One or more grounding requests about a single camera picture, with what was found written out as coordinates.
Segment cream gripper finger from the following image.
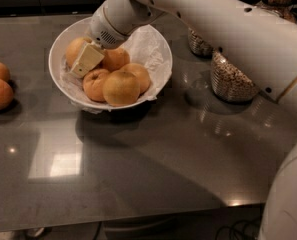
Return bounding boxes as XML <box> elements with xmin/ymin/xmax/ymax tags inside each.
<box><xmin>69</xmin><ymin>42</ymin><xmax>105</xmax><ymax>78</ymax></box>

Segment glass jar of ring cereal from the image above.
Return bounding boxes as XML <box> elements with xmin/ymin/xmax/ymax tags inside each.
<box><xmin>211</xmin><ymin>50</ymin><xmax>259</xmax><ymax>103</ymax></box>

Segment orange back middle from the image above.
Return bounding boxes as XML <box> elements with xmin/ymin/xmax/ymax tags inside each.
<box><xmin>100</xmin><ymin>47</ymin><xmax>130</xmax><ymax>72</ymax></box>

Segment large orange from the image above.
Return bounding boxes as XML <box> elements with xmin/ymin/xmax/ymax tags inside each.
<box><xmin>102</xmin><ymin>71</ymin><xmax>140</xmax><ymax>107</ymax></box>
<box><xmin>65</xmin><ymin>37</ymin><xmax>92</xmax><ymax>67</ymax></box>

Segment glass jar back right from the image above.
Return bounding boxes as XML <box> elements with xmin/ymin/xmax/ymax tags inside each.
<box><xmin>256</xmin><ymin>0</ymin><xmax>296</xmax><ymax>23</ymax></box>

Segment black cables under table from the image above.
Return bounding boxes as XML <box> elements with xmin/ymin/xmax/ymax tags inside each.
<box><xmin>214</xmin><ymin>217</ymin><xmax>264</xmax><ymax>240</ymax></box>

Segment white bowl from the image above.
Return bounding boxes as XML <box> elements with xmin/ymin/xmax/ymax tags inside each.
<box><xmin>48</xmin><ymin>16</ymin><xmax>173</xmax><ymax>112</ymax></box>

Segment large orange front in bowl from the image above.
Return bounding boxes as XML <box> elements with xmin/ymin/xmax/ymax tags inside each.
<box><xmin>102</xmin><ymin>71</ymin><xmax>140</xmax><ymax>107</ymax></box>

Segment glass jar of square cereal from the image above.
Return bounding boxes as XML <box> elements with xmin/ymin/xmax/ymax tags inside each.
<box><xmin>188</xmin><ymin>28</ymin><xmax>213</xmax><ymax>58</ymax></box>

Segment orange front left in bowl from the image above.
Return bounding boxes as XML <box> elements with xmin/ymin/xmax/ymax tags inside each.
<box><xmin>83</xmin><ymin>69</ymin><xmax>110</xmax><ymax>102</ymax></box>

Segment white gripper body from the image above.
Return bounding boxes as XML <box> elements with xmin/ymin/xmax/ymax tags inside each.
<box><xmin>88</xmin><ymin>6</ymin><xmax>128</xmax><ymax>49</ymax></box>

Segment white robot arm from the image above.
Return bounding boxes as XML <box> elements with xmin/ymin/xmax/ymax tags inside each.
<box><xmin>87</xmin><ymin>0</ymin><xmax>297</xmax><ymax>240</ymax></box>

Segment orange right in bowl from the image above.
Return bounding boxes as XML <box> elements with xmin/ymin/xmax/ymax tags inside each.
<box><xmin>121</xmin><ymin>63</ymin><xmax>151</xmax><ymax>94</ymax></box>

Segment white plastic bowl liner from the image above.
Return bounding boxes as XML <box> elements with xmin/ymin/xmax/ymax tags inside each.
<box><xmin>59</xmin><ymin>23</ymin><xmax>173</xmax><ymax>115</ymax></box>

